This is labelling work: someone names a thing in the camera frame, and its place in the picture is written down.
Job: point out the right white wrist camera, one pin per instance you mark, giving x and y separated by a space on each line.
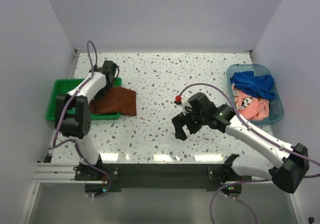
183 102

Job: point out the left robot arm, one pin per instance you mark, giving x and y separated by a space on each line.
73 119

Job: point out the green plastic tray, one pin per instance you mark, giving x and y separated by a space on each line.
62 87

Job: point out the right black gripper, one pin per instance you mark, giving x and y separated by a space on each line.
179 121

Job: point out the brown towel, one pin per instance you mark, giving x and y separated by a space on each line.
116 100

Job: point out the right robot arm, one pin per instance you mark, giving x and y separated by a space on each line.
288 164

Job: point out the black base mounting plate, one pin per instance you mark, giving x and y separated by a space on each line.
155 176

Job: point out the pink panda towel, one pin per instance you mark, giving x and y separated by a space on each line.
250 107

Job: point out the blue towel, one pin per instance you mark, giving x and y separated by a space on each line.
256 86

